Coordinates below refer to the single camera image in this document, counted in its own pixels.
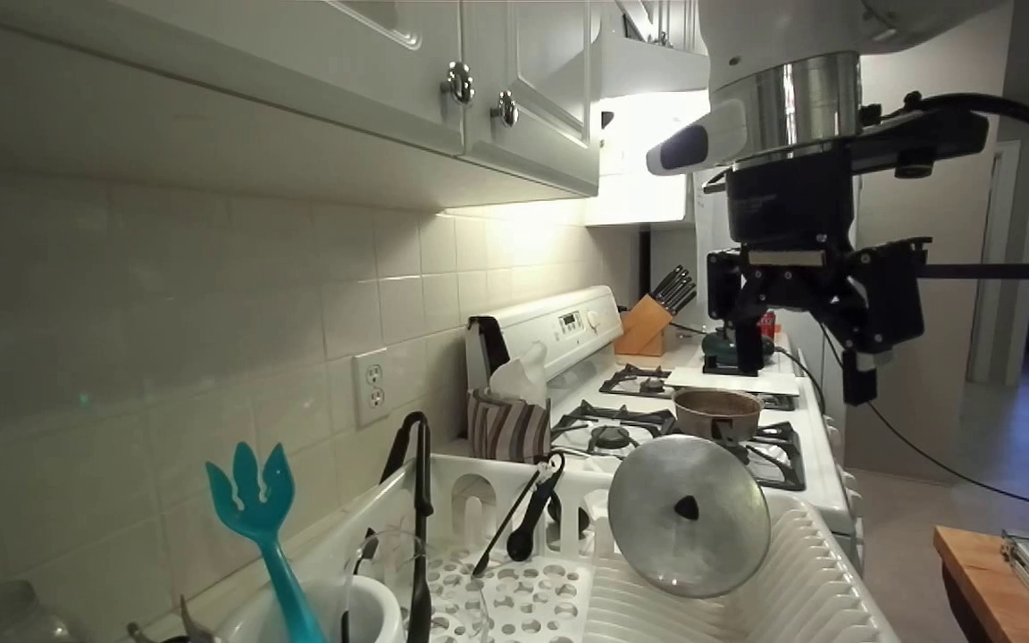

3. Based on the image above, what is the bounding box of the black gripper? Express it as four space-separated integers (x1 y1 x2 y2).
704 146 934 406

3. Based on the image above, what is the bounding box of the metal spoon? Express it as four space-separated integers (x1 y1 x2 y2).
338 530 381 643

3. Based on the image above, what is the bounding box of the dark green kettle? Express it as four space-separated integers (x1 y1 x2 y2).
699 311 779 377

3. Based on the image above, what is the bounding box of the brown cooking pot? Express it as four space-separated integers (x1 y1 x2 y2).
672 387 766 446

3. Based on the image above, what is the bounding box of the wooden knife block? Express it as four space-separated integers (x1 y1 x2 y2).
616 261 704 361

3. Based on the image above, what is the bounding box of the white range hood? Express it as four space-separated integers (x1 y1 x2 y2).
584 0 716 229

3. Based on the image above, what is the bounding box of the glass pot lid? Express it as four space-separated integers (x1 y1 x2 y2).
604 431 774 601

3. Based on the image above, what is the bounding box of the white gas stove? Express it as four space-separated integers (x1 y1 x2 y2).
462 283 866 565

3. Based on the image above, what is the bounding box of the white plastic dish rack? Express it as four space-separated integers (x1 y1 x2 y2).
223 449 902 643

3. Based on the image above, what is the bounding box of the white towel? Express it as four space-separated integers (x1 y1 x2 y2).
486 339 555 412

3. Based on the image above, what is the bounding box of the black ladle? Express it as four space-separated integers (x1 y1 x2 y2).
467 449 572 582

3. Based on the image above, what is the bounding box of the metal cabinet knob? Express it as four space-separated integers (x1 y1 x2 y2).
486 89 527 131
440 58 484 107

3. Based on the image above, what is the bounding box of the teal slotted spatula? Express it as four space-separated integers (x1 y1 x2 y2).
203 439 329 643

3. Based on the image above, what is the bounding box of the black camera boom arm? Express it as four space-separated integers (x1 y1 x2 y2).
918 261 1029 287

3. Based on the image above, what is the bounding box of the white hallway door frame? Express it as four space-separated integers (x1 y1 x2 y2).
970 134 1029 394

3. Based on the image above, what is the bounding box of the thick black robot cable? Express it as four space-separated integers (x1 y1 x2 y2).
892 89 1029 159

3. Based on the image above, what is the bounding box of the white wall outlet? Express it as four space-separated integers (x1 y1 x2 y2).
349 343 396 431

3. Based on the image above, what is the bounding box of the black long-handled utensil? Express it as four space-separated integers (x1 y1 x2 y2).
374 406 440 643

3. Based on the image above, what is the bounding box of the white wall cabinet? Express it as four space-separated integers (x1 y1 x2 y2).
0 0 604 215

